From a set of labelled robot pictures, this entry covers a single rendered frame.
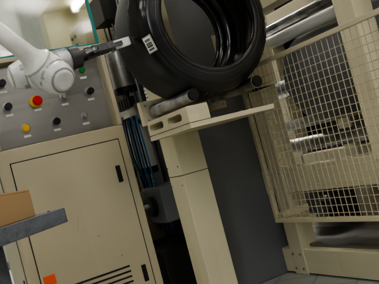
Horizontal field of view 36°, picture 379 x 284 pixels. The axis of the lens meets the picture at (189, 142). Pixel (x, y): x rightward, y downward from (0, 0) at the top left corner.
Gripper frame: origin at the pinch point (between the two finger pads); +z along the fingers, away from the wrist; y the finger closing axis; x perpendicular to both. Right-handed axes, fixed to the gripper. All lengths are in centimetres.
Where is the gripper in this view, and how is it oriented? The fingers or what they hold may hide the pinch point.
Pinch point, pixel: (120, 43)
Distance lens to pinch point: 214.0
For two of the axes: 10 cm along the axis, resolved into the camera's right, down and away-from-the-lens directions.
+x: 3.7, 9.3, 0.5
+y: -4.5, 1.3, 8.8
